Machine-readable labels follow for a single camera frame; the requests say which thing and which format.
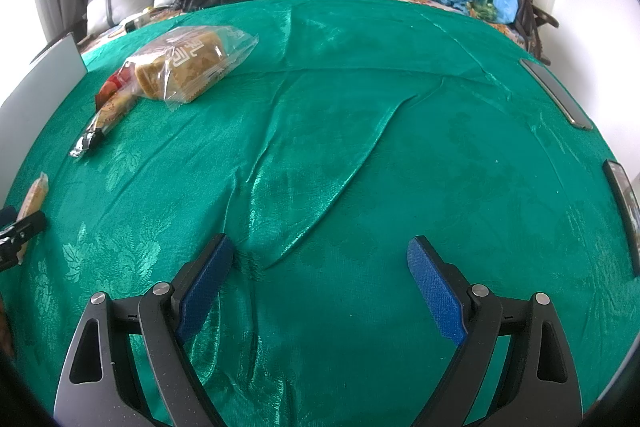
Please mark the red snack packet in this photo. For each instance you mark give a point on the red snack packet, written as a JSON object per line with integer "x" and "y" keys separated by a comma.
{"x": 111, "y": 89}

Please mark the dark smartphone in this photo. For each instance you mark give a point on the dark smartphone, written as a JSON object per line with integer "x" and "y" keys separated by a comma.
{"x": 555, "y": 93}
{"x": 624, "y": 214}

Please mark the long yellow bread roll packet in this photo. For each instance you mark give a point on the long yellow bread roll packet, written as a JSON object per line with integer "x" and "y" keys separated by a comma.
{"x": 32, "y": 196}

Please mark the grey flat board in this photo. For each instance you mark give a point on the grey flat board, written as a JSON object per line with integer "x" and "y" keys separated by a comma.
{"x": 45, "y": 77}

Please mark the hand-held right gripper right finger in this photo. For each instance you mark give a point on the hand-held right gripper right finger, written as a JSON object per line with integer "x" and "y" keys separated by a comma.
{"x": 435, "y": 287}

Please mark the toast bread loaf packet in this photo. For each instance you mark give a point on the toast bread loaf packet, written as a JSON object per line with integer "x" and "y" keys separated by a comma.
{"x": 190, "y": 59}

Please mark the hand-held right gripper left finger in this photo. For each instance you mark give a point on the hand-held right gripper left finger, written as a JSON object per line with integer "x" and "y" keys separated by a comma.
{"x": 205, "y": 287}

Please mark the brown and yellow snack packet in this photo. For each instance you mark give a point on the brown and yellow snack packet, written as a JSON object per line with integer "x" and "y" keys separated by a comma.
{"x": 107, "y": 117}

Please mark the dark handbag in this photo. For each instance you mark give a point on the dark handbag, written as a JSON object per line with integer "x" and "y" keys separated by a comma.
{"x": 532, "y": 22}

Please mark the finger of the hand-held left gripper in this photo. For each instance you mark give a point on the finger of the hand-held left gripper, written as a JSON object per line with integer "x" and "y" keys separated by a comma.
{"x": 7, "y": 216}
{"x": 31, "y": 225}

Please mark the green patterned tablecloth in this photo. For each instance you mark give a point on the green patterned tablecloth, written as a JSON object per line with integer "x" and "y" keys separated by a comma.
{"x": 350, "y": 147}

